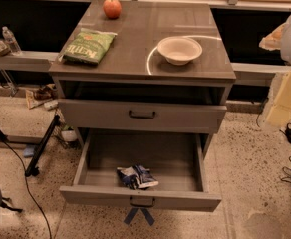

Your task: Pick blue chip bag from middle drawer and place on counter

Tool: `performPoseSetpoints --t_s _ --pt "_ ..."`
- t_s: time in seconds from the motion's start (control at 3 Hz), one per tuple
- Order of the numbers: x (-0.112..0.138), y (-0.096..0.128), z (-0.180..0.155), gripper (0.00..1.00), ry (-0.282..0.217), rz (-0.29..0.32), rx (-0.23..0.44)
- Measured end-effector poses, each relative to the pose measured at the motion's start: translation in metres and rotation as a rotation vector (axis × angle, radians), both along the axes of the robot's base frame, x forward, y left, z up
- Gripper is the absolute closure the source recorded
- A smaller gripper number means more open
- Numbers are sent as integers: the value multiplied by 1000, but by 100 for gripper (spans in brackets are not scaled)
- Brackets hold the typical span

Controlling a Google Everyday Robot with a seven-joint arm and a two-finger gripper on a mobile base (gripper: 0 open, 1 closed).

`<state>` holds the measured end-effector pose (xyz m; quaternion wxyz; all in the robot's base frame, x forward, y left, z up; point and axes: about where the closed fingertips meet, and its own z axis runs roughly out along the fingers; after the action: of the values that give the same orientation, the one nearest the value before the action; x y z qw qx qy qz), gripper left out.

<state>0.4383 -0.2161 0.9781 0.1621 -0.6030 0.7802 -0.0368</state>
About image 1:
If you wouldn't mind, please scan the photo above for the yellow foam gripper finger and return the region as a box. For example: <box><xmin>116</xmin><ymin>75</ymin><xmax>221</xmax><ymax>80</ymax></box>
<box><xmin>266</xmin><ymin>71</ymin><xmax>291</xmax><ymax>127</ymax></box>

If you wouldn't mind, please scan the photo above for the blue chip bag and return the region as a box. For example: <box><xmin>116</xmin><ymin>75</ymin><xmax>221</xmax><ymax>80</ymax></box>
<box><xmin>117</xmin><ymin>165</ymin><xmax>159</xmax><ymax>190</ymax></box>

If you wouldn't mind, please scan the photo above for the open middle drawer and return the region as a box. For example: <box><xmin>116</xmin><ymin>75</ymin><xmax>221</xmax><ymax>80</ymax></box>
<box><xmin>60</xmin><ymin>130</ymin><xmax>221</xmax><ymax>212</ymax></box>

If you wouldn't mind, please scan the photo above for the green Kettle chip bag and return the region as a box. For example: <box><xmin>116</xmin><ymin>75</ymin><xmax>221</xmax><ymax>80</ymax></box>
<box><xmin>58</xmin><ymin>28</ymin><xmax>117</xmax><ymax>65</ymax></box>

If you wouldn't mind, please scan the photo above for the closed top drawer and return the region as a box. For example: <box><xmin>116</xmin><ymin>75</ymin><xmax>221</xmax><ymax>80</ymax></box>
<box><xmin>59</xmin><ymin>99</ymin><xmax>226</xmax><ymax>133</ymax></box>

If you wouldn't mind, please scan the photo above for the white bowl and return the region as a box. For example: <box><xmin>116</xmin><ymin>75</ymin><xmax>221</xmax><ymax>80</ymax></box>
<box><xmin>157</xmin><ymin>37</ymin><xmax>202</xmax><ymax>66</ymax></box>

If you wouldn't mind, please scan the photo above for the blue tape cross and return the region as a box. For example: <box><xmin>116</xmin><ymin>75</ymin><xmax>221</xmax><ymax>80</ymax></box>
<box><xmin>124</xmin><ymin>207</ymin><xmax>155</xmax><ymax>226</ymax></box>

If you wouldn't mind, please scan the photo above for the red apple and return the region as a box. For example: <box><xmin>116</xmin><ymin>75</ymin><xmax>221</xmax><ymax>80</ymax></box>
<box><xmin>103</xmin><ymin>0</ymin><xmax>122</xmax><ymax>19</ymax></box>

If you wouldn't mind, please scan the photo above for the small white cup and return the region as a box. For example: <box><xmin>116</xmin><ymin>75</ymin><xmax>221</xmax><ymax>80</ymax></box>
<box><xmin>61</xmin><ymin>130</ymin><xmax>77</xmax><ymax>142</ymax></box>

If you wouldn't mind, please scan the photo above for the crumpled wrapper on floor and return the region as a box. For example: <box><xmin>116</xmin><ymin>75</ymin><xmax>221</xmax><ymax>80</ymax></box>
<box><xmin>25</xmin><ymin>84</ymin><xmax>57</xmax><ymax>110</ymax></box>

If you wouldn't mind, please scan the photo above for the grey side shelf left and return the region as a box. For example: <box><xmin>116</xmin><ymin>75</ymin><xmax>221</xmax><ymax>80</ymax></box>
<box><xmin>0</xmin><ymin>51</ymin><xmax>58</xmax><ymax>73</ymax></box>

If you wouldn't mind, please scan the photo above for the black tripod leg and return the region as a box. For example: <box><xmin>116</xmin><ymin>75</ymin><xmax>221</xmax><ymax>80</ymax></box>
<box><xmin>25</xmin><ymin>115</ymin><xmax>60</xmax><ymax>177</ymax></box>

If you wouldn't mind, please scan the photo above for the clear water bottle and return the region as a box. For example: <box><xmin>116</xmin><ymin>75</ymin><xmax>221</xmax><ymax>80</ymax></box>
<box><xmin>2</xmin><ymin>26</ymin><xmax>22</xmax><ymax>56</ymax></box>

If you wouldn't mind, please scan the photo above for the black cable on floor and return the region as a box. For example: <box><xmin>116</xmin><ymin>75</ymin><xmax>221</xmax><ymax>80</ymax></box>
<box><xmin>0</xmin><ymin>139</ymin><xmax>54</xmax><ymax>239</ymax></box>

